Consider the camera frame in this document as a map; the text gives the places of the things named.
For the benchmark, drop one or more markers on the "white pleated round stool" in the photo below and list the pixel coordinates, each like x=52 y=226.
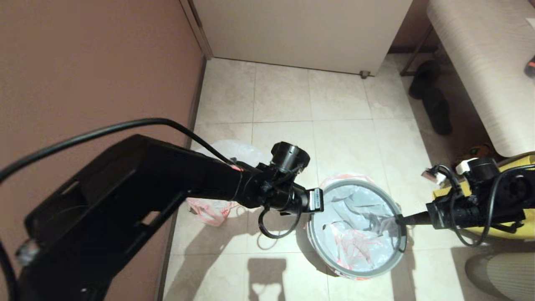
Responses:
x=510 y=278

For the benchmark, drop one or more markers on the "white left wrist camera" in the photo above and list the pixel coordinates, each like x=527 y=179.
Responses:
x=316 y=200

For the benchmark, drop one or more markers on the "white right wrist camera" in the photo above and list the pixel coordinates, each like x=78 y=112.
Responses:
x=464 y=165

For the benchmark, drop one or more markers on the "orange drink bottle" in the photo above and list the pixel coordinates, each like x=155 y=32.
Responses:
x=476 y=150

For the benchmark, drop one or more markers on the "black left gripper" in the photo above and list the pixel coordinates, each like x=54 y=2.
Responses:
x=288 y=167

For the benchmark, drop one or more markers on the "white paper sheet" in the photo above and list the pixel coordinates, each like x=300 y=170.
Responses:
x=531 y=23

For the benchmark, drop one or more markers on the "black slipper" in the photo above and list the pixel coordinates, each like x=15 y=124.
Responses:
x=436 y=115
x=422 y=79

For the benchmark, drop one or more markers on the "wood-grain bench top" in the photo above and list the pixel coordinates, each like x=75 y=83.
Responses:
x=489 y=75

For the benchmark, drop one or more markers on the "yellow fabric bag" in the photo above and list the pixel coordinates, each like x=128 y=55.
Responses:
x=501 y=232

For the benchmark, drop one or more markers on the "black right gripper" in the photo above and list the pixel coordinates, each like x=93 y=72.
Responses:
x=476 y=200

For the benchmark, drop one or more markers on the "small metal door stopper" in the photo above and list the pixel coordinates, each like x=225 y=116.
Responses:
x=364 y=74

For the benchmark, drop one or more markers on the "metal bench leg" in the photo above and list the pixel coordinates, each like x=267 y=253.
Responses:
x=414 y=53

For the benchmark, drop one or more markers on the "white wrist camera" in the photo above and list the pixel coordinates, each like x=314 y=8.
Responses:
x=316 y=200
x=464 y=165

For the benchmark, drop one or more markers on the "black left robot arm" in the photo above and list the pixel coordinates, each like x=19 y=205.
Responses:
x=125 y=196

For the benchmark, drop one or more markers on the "white bin liner bag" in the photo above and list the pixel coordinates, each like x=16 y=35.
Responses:
x=355 y=234

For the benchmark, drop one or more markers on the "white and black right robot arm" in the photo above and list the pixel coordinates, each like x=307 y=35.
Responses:
x=522 y=192

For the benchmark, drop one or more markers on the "white door panel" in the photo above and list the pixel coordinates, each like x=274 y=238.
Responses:
x=301 y=33

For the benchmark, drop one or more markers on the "red and black item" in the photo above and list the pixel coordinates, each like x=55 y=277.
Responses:
x=530 y=69

